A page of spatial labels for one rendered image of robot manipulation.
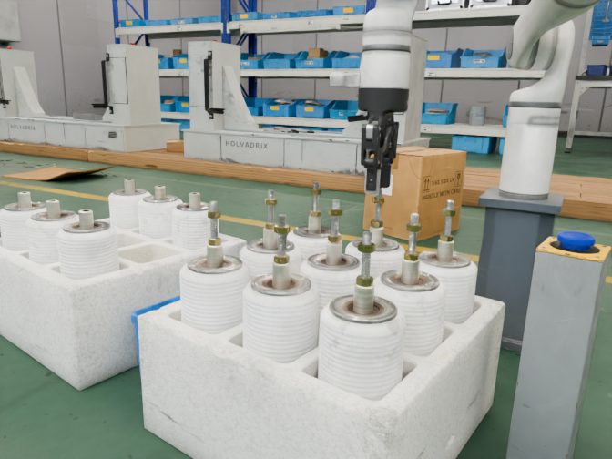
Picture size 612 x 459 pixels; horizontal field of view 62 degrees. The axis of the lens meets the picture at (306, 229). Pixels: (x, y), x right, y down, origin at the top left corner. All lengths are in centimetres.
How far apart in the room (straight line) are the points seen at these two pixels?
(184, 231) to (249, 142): 206
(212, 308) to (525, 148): 65
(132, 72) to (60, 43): 425
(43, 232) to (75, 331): 21
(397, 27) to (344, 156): 205
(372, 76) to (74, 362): 65
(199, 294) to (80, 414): 31
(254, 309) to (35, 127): 399
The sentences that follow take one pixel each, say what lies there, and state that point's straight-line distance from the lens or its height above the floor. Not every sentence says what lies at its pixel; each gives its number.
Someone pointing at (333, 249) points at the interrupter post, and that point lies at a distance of 71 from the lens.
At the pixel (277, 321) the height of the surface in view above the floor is 22.
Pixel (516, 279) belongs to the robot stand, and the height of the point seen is 15.
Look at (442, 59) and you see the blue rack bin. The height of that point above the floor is 87.
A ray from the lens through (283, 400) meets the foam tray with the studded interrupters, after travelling 59.
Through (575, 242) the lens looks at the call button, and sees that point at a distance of 66.
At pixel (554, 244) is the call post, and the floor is 31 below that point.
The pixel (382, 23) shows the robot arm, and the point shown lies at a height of 58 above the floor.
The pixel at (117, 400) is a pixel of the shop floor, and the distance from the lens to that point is 91.
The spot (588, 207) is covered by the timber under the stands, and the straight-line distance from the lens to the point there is 250.
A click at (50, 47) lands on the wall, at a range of 791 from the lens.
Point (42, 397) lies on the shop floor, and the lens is 96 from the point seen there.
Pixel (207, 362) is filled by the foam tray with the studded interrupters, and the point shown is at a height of 16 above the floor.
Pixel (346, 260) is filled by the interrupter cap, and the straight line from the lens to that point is 73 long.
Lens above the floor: 48
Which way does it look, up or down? 15 degrees down
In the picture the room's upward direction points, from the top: 2 degrees clockwise
